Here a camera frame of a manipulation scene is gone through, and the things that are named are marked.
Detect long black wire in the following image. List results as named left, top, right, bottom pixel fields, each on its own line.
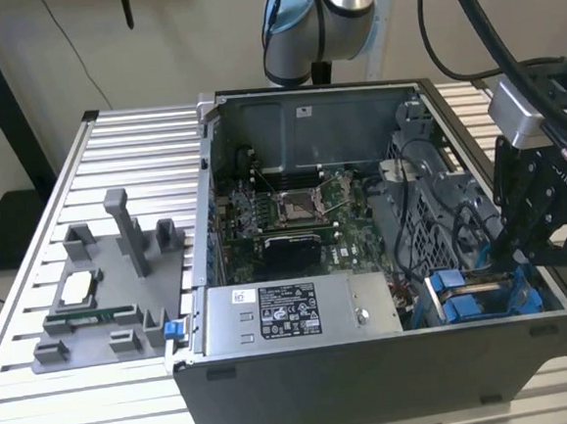
left=386, top=137, right=462, bottom=276

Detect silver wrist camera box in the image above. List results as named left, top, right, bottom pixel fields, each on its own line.
left=487, top=76, right=552, bottom=151

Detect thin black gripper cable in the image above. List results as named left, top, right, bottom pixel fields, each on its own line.
left=418, top=0, right=505, bottom=85

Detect thin locking lever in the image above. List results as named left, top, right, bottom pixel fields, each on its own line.
left=252, top=165, right=279, bottom=197

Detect green motherboard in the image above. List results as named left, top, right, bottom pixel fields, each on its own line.
left=212, top=164, right=402, bottom=287

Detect grey parts rack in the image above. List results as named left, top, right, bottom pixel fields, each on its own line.
left=16, top=182, right=201, bottom=375

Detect black open PC case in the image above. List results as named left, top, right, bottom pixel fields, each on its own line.
left=144, top=62, right=567, bottom=424

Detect CPU socket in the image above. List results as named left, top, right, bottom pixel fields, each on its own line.
left=274, top=186, right=327, bottom=224

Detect blue disk wire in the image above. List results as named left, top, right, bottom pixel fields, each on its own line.
left=476, top=234, right=498, bottom=274

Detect black antenna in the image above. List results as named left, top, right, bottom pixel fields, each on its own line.
left=118, top=0, right=136, bottom=31

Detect black arm cable blue plug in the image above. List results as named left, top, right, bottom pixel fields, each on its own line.
left=259, top=0, right=294, bottom=43

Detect metal socket cover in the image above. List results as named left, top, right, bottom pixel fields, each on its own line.
left=317, top=170, right=359, bottom=215

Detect silver power supply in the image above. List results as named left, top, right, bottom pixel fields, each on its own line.
left=198, top=268, right=405, bottom=354

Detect blue case latch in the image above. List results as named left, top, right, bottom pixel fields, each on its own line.
left=164, top=319, right=187, bottom=340

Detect thin wall cable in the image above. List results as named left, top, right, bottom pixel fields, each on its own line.
left=39, top=0, right=116, bottom=117

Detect black floor object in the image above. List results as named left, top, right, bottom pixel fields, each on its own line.
left=0, top=188, right=51, bottom=270

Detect thick black gripper cable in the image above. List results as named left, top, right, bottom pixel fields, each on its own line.
left=443, top=0, right=567, bottom=161

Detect silver CPU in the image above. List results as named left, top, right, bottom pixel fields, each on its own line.
left=57, top=271, right=98, bottom=307

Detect green RAM stick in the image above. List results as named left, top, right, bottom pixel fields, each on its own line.
left=48, top=305, right=141, bottom=326

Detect black disk power wire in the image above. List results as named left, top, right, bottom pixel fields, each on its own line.
left=448, top=198, right=510, bottom=274

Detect perforated metal drive cage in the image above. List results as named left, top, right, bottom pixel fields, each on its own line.
left=369, top=120, right=511, bottom=284

